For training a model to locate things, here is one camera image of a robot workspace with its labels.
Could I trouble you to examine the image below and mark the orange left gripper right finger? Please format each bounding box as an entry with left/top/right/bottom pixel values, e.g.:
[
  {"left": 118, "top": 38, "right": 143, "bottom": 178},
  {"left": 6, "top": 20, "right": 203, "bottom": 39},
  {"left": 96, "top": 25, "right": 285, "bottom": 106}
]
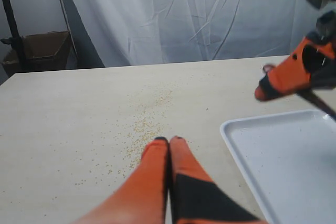
[{"left": 170, "top": 136, "right": 265, "bottom": 223}]

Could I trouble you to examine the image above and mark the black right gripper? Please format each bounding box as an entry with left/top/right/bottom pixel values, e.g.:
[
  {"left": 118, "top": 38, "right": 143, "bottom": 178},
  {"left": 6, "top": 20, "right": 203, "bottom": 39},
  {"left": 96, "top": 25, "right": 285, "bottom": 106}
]
[{"left": 255, "top": 0, "right": 335, "bottom": 101}]

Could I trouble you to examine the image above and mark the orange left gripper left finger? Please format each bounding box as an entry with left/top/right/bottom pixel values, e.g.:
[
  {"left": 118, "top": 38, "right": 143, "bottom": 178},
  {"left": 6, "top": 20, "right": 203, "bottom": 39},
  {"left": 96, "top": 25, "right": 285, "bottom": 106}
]
[{"left": 74, "top": 137, "right": 169, "bottom": 223}]

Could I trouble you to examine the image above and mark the white plastic tray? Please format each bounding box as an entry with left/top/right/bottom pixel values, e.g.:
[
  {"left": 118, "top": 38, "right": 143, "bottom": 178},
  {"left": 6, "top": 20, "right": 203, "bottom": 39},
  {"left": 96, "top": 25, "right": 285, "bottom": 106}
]
[{"left": 220, "top": 110, "right": 335, "bottom": 223}]

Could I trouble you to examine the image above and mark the brown cardboard box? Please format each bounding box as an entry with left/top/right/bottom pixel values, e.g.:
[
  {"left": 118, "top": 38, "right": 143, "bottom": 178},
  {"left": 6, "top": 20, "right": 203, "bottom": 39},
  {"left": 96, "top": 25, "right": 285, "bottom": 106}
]
[{"left": 1, "top": 31, "right": 72, "bottom": 77}]

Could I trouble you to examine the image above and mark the white backdrop curtain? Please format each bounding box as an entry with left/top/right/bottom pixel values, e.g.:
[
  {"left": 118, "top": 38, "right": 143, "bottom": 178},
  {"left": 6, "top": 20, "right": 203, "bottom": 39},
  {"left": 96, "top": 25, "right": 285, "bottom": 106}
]
[{"left": 11, "top": 0, "right": 322, "bottom": 68}]

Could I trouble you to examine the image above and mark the black stand pole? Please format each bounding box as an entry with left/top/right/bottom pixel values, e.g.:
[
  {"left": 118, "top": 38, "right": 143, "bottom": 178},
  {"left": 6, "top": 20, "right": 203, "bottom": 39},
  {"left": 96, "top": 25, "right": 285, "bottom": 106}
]
[{"left": 1, "top": 0, "right": 29, "bottom": 71}]

